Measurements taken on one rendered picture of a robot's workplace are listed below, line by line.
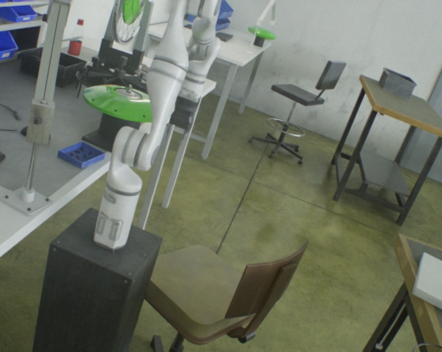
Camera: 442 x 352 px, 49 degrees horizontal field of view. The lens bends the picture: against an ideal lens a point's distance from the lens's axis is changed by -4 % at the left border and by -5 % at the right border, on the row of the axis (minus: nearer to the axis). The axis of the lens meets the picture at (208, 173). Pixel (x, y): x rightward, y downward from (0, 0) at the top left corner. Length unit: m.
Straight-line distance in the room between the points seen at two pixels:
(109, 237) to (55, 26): 0.58
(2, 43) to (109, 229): 1.37
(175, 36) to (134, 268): 0.60
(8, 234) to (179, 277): 0.71
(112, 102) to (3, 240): 0.71
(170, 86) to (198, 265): 0.80
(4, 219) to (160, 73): 0.53
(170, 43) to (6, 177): 0.60
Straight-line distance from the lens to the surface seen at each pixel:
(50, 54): 1.36
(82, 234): 1.41
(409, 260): 1.67
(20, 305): 2.42
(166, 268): 1.77
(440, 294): 1.52
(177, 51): 1.26
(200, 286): 1.74
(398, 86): 5.11
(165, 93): 1.24
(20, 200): 1.37
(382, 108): 4.14
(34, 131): 1.27
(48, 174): 1.53
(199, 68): 1.61
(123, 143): 1.24
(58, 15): 1.42
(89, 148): 1.72
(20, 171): 1.52
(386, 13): 6.31
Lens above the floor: 1.63
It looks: 23 degrees down
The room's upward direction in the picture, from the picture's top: 19 degrees clockwise
